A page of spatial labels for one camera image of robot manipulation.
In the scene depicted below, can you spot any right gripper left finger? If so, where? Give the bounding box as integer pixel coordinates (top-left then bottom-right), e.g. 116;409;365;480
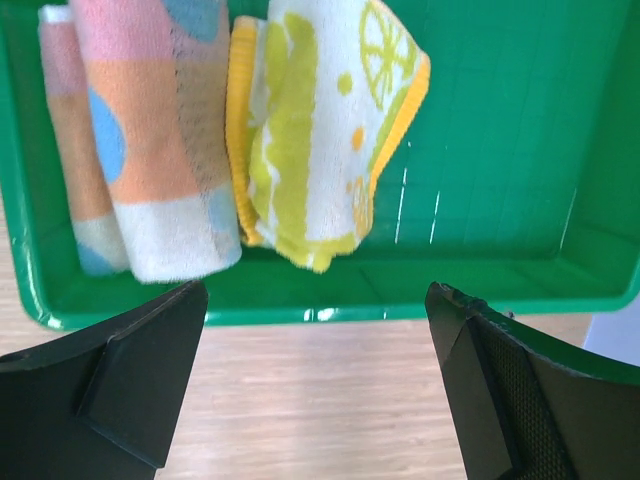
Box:
1;281;208;479

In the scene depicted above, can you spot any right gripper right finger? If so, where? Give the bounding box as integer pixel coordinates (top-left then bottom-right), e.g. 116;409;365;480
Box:
425;282;639;479

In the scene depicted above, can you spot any blue polka dot towel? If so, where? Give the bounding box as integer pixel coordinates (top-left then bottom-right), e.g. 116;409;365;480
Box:
38;1;241;283

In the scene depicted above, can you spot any yellow green patterned towel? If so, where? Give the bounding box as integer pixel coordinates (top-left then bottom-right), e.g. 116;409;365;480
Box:
225;1;431;273

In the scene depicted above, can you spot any green plastic tray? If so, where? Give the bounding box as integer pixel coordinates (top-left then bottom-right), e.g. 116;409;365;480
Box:
0;0;640;334

